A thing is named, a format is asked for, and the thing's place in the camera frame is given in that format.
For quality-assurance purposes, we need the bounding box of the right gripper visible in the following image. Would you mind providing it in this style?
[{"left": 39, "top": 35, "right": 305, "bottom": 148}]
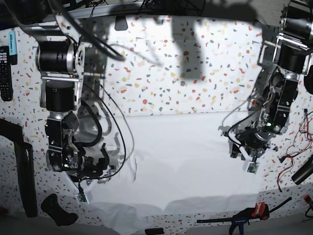
[{"left": 70, "top": 143, "right": 112, "bottom": 193}]

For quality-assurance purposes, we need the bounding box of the black round object right edge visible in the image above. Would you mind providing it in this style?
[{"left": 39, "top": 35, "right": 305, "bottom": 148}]
[{"left": 304, "top": 65, "right": 313, "bottom": 94}]

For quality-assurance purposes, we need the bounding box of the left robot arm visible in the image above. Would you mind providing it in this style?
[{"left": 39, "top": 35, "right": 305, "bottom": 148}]
[{"left": 223, "top": 0, "right": 313, "bottom": 174}]

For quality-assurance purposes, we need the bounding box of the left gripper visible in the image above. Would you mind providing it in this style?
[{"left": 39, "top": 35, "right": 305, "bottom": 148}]
[{"left": 229, "top": 132, "right": 276, "bottom": 166}]

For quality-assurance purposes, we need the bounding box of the white T-shirt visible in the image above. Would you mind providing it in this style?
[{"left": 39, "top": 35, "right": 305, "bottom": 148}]
[{"left": 78, "top": 111, "right": 262, "bottom": 235}]

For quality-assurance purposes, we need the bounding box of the teal highlighter marker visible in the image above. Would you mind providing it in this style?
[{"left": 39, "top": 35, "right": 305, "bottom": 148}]
[{"left": 9, "top": 31, "right": 18, "bottom": 65}]

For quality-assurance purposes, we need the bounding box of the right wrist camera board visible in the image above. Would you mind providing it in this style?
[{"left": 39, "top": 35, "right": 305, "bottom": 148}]
[{"left": 76, "top": 193, "right": 89, "bottom": 204}]

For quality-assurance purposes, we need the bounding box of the small black rectangular device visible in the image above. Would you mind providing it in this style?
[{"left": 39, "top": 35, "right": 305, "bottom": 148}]
[{"left": 145, "top": 228, "right": 164, "bottom": 235}]

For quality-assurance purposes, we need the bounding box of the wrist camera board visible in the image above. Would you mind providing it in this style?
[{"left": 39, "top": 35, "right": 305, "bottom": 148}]
[
  {"left": 243, "top": 162, "right": 259, "bottom": 174},
  {"left": 76, "top": 193, "right": 89, "bottom": 204}
]

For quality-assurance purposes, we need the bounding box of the red black wire bundle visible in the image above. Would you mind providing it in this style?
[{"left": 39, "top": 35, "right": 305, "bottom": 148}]
[{"left": 276, "top": 109, "right": 313, "bottom": 193}]

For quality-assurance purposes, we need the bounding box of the terrazzo pattern table cloth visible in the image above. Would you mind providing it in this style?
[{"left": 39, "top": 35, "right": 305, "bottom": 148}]
[{"left": 0, "top": 16, "right": 313, "bottom": 234}]

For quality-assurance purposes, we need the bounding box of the aluminium rail at top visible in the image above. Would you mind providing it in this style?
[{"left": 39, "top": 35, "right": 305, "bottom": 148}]
[{"left": 40, "top": 5, "right": 111, "bottom": 22}]

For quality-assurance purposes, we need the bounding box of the black cylinder tube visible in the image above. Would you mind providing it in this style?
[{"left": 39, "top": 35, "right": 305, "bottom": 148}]
[{"left": 291, "top": 155, "right": 313, "bottom": 185}]

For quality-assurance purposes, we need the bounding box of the black orange bar clamp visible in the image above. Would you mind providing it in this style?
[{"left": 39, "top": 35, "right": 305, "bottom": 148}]
[{"left": 196, "top": 197, "right": 292, "bottom": 235}]

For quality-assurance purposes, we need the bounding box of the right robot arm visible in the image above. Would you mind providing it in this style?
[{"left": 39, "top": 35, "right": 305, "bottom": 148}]
[{"left": 6, "top": 0, "right": 125, "bottom": 184}]

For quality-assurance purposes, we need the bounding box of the dark phone at table top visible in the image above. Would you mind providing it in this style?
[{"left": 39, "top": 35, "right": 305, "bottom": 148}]
[{"left": 114, "top": 16, "right": 128, "bottom": 31}]

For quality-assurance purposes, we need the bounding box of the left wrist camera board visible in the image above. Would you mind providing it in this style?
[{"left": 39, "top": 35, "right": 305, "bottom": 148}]
[{"left": 243, "top": 162, "right": 259, "bottom": 174}]

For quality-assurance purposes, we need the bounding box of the black TV remote control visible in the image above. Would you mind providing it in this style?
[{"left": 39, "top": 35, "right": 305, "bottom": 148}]
[{"left": 0, "top": 46, "right": 13, "bottom": 101}]

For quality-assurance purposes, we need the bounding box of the black L-shaped bracket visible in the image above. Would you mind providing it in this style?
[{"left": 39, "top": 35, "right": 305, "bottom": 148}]
[{"left": 0, "top": 119, "right": 38, "bottom": 218}]

